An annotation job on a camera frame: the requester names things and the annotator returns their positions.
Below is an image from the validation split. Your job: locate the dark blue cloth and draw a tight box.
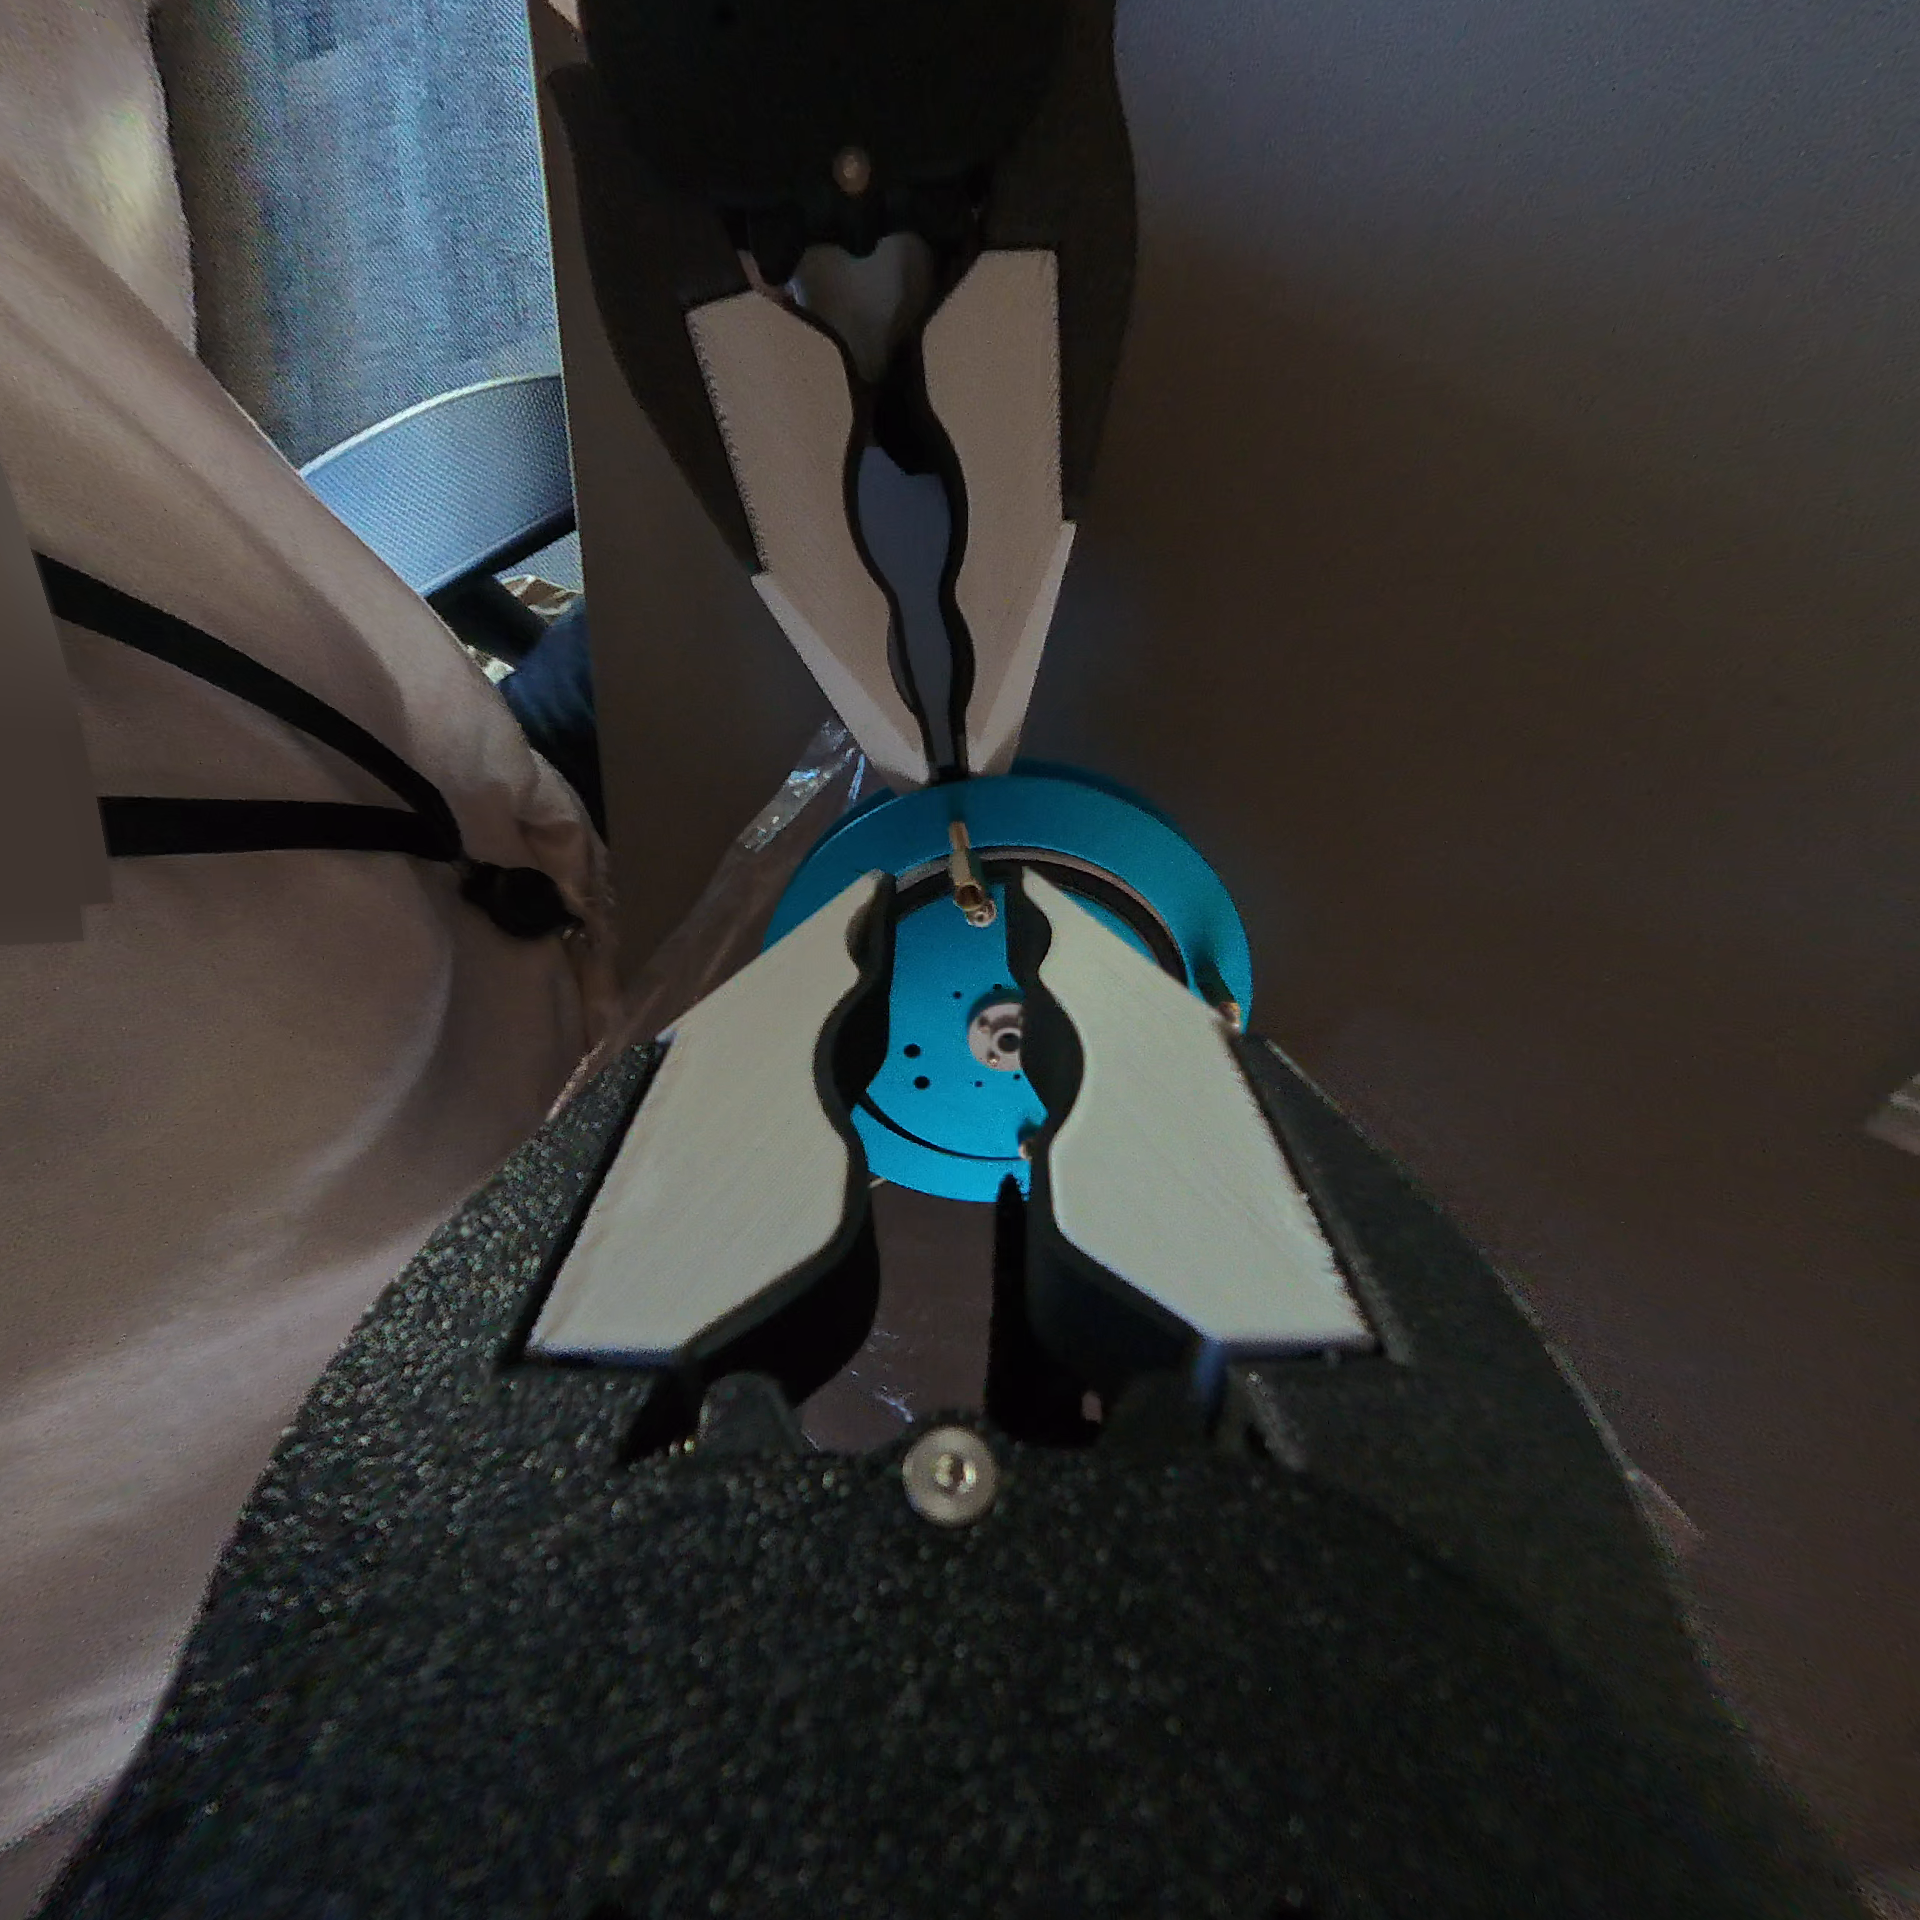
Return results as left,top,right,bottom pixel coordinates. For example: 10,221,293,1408
502,608,600,804

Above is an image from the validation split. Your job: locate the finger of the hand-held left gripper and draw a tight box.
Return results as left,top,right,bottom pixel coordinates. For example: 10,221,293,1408
684,288,939,789
919,251,1078,779

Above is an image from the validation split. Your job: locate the person's beige shirt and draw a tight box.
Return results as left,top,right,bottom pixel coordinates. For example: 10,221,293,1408
0,0,620,1920

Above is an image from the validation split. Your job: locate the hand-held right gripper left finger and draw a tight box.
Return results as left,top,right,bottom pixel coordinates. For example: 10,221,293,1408
525,874,902,1364

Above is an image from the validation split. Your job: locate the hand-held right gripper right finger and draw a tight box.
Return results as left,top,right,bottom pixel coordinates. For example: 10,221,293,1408
1006,874,1376,1355

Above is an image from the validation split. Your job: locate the black mesh office chair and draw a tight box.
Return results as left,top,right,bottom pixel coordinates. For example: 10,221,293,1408
296,374,584,662

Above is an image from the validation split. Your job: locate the clear plastic bag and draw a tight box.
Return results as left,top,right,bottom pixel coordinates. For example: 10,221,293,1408
735,718,880,863

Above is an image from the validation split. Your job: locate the grey desk with wooden edge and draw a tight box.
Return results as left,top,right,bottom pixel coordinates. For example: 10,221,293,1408
527,0,1920,1501

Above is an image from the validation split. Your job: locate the blue round metal turntable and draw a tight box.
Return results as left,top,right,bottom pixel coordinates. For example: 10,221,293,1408
762,765,1255,1205

